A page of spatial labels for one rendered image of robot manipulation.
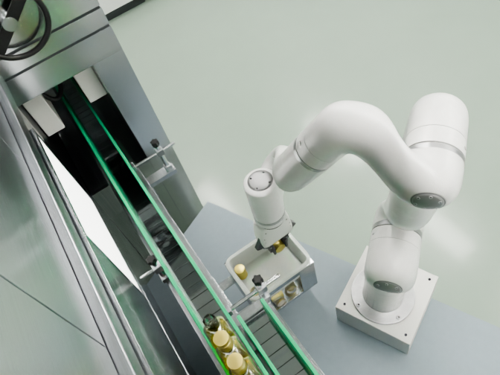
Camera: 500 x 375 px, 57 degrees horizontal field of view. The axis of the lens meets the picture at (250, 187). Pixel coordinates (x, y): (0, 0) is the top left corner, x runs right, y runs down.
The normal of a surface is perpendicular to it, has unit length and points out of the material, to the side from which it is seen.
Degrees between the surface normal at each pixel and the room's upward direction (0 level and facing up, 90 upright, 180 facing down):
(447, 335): 0
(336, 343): 0
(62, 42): 90
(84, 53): 90
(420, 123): 33
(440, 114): 2
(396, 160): 60
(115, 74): 90
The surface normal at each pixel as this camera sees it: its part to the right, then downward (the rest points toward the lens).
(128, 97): 0.54, 0.61
